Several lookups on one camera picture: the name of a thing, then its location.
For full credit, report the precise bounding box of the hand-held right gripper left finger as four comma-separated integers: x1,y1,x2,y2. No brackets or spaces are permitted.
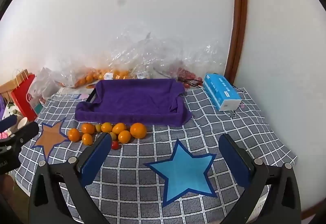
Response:
28,132,113,224

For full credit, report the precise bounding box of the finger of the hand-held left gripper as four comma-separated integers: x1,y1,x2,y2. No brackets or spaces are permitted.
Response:
0,121,40,150
0,115,18,132

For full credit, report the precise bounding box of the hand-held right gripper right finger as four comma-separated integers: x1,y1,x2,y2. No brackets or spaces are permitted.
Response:
218,133,302,224

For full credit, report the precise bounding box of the large mandarin orange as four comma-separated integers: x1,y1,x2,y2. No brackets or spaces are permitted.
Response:
130,123,147,139

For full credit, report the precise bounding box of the black tray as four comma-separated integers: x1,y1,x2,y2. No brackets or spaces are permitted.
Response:
85,87,98,105

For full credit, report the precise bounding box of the white floral cup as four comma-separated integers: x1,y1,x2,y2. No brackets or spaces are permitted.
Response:
2,102,28,130

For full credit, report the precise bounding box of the purple fuzzy cloth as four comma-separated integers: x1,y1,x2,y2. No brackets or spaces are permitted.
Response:
0,95,8,120

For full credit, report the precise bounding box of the red paper bag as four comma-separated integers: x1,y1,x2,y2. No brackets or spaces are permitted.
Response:
10,69,39,122

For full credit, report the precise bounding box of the brown paper bag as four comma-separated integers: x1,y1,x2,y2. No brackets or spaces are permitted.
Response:
0,69,30,102

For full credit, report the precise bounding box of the white printed plastic bag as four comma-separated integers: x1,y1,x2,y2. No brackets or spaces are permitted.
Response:
27,68,62,115

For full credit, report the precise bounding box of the grey checked star blanket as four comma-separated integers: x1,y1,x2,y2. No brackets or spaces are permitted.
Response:
14,85,298,224

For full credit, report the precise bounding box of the blue tissue pack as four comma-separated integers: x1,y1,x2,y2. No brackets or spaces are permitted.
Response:
203,73,242,112

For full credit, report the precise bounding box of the purple towel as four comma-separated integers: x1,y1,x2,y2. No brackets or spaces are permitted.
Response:
75,79,192,127

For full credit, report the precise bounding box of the clear plastic bag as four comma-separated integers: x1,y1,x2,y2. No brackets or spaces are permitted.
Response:
109,27,189,79
55,59,138,88
168,41,227,88

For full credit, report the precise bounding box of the pile of bagged mandarin oranges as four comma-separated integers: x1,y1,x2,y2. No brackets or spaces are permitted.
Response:
74,68,131,88

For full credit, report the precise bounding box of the pile of red cherry tomatoes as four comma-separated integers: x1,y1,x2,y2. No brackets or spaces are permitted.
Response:
176,66,204,88

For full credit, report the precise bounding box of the brown wooden door frame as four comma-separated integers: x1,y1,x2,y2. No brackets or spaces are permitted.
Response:
224,0,249,84

